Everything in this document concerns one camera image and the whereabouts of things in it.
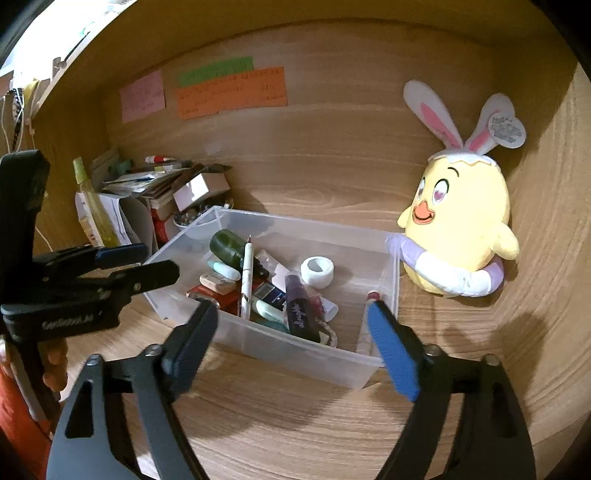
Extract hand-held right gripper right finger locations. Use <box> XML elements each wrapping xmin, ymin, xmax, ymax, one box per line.
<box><xmin>366</xmin><ymin>299</ymin><xmax>537</xmax><ymax>480</ymax></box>

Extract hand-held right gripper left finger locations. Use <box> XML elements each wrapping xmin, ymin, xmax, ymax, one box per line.
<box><xmin>45</xmin><ymin>298</ymin><xmax>219</xmax><ymax>480</ymax></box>

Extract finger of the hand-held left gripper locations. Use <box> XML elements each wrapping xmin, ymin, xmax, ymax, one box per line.
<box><xmin>34</xmin><ymin>244</ymin><xmax>149</xmax><ymax>278</ymax></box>
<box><xmin>73</xmin><ymin>260</ymin><xmax>182</xmax><ymax>302</ymax></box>

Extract white lip balm red cap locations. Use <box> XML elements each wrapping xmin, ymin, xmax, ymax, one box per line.
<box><xmin>356</xmin><ymin>290</ymin><xmax>383</xmax><ymax>355</ymax></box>

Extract red tea packet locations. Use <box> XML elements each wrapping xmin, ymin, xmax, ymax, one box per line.
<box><xmin>187</xmin><ymin>284</ymin><xmax>241</xmax><ymax>317</ymax></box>

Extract beige eraser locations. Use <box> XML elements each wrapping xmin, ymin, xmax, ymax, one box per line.
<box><xmin>199</xmin><ymin>272</ymin><xmax>236</xmax><ymax>294</ymax></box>

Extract pink white braided bracelet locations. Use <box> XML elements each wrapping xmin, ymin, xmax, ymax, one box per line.
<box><xmin>318</xmin><ymin>318</ymin><xmax>339</xmax><ymax>348</ymax></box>

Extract mint green tube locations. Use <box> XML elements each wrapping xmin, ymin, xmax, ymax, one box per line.
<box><xmin>252</xmin><ymin>300</ymin><xmax>289</xmax><ymax>324</ymax></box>
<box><xmin>207</xmin><ymin>261</ymin><xmax>241</xmax><ymax>281</ymax></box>

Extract dark green spray bottle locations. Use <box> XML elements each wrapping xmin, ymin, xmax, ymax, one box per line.
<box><xmin>210</xmin><ymin>229</ymin><xmax>269</xmax><ymax>278</ymax></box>

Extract clear plastic bin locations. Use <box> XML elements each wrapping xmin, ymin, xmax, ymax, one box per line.
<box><xmin>143</xmin><ymin>206</ymin><xmax>402</xmax><ymax>391</ymax></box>

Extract dark blue packet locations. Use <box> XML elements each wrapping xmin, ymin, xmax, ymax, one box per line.
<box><xmin>252</xmin><ymin>282</ymin><xmax>287</xmax><ymax>308</ymax></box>

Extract purple and black lipstick tube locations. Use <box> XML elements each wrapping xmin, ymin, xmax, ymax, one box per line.
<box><xmin>285</xmin><ymin>272</ymin><xmax>321</xmax><ymax>343</ymax></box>

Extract white tape roll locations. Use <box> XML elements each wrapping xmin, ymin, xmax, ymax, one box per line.
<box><xmin>300</xmin><ymin>255</ymin><xmax>335</xmax><ymax>289</ymax></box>

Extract pale pink card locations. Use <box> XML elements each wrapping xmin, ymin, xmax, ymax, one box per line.
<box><xmin>263</xmin><ymin>251</ymin><xmax>296</xmax><ymax>289</ymax></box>

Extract person's left hand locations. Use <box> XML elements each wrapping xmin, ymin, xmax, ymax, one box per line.
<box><xmin>43</xmin><ymin>338</ymin><xmax>70</xmax><ymax>393</ymax></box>

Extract yellow-green spray bottle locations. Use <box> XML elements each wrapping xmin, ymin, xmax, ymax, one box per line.
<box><xmin>73</xmin><ymin>157</ymin><xmax>120</xmax><ymax>247</ymax></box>

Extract white tube green print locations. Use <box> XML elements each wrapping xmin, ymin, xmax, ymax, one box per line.
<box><xmin>75</xmin><ymin>191</ymin><xmax>105</xmax><ymax>247</ymax></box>

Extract red books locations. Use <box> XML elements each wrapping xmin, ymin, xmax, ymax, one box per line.
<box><xmin>150</xmin><ymin>198</ymin><xmax>178</xmax><ymax>250</ymax></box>

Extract white bowl of glass beads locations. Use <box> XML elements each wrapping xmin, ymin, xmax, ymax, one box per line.
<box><xmin>174</xmin><ymin>203</ymin><xmax>234</xmax><ymax>232</ymax></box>

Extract stack of papers and booklets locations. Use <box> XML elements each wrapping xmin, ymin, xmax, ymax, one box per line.
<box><xmin>90</xmin><ymin>148</ymin><xmax>232</xmax><ymax>199</ymax></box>

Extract small white open box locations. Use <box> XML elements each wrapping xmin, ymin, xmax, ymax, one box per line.
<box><xmin>173</xmin><ymin>173</ymin><xmax>232</xmax><ymax>210</ymax></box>

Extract orange jacket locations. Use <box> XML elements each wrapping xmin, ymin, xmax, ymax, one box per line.
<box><xmin>0</xmin><ymin>369</ymin><xmax>51</xmax><ymax>480</ymax></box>

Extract yellow chick plush toy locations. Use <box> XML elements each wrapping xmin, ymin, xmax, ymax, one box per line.
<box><xmin>388</xmin><ymin>79</ymin><xmax>528</xmax><ymax>298</ymax></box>

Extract pink paper note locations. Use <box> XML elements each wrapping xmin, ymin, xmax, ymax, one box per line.
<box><xmin>120</xmin><ymin>70</ymin><xmax>166</xmax><ymax>123</ymax></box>

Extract orange paper note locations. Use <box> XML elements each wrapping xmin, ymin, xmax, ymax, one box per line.
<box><xmin>176</xmin><ymin>67</ymin><xmax>288</xmax><ymax>121</ymax></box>

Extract green paper note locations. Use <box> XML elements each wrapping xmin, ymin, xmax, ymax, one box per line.
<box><xmin>179</xmin><ymin>56</ymin><xmax>254</xmax><ymax>88</ymax></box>

